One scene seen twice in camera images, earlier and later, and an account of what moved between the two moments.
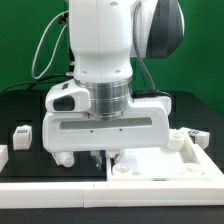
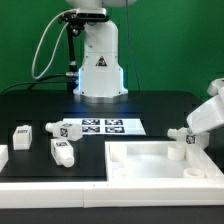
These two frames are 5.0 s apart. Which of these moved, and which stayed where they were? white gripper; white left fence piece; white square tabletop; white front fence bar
Moved: white gripper
Stayed: white left fence piece; white front fence bar; white square tabletop
